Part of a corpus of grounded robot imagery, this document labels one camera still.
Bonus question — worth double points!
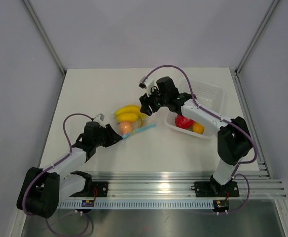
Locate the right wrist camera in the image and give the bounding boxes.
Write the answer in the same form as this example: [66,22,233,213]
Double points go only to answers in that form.
[139,77,155,97]

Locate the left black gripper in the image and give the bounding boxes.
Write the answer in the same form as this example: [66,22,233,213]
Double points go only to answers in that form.
[93,124,122,148]

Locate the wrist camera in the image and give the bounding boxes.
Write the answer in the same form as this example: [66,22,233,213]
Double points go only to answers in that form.
[93,113,105,126]
[139,77,155,97]

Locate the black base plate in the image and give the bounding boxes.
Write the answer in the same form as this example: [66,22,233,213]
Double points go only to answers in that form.
[190,181,240,198]
[85,181,108,198]

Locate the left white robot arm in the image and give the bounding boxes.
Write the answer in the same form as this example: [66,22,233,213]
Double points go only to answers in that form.
[16,121,123,218]

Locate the left aluminium corner post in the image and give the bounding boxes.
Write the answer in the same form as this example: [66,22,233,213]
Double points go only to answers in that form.
[21,0,67,78]

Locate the aluminium rail beam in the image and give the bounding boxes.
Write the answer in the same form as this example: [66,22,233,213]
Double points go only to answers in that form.
[90,170,287,199]

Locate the clear zip top bag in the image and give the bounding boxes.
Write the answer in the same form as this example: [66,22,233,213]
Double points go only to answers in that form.
[113,104,156,139]

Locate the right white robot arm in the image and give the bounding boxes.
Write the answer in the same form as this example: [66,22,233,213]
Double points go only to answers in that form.
[139,77,253,197]

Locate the right small circuit board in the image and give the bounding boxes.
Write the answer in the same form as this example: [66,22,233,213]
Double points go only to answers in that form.
[213,199,230,212]

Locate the right aluminium corner post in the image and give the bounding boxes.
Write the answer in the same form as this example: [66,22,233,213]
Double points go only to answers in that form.
[235,0,282,76]

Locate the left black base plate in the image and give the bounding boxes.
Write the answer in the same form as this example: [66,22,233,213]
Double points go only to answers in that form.
[85,181,108,198]

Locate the orange green mango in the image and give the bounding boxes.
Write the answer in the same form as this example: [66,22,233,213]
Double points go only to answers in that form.
[191,122,205,134]

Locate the aluminium corner post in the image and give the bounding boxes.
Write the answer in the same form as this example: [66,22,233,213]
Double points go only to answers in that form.
[235,0,282,76]
[21,0,67,78]

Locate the orange peach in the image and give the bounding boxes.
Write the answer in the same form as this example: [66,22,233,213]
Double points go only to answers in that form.
[119,121,134,135]

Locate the left small circuit board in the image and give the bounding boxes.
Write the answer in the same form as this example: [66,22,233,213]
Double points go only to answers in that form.
[81,200,95,208]

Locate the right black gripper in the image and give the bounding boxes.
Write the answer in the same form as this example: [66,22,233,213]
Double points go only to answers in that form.
[140,85,169,117]

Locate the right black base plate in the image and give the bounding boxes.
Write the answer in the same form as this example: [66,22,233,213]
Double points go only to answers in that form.
[190,181,240,198]

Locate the white slotted cable duct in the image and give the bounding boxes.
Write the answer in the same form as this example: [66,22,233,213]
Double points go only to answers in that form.
[58,199,214,210]

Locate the small circuit board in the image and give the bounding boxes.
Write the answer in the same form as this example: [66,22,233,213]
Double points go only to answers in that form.
[81,200,95,208]
[213,199,230,212]

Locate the white plastic basket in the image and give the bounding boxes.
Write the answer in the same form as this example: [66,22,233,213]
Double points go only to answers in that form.
[164,80,225,140]

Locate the red dragon fruit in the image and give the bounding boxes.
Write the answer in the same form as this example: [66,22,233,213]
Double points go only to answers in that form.
[175,115,194,129]

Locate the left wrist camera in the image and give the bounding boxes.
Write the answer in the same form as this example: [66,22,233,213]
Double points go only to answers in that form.
[93,113,105,126]

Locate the yellow banana bunch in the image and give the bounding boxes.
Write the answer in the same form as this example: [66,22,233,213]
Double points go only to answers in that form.
[114,105,146,123]

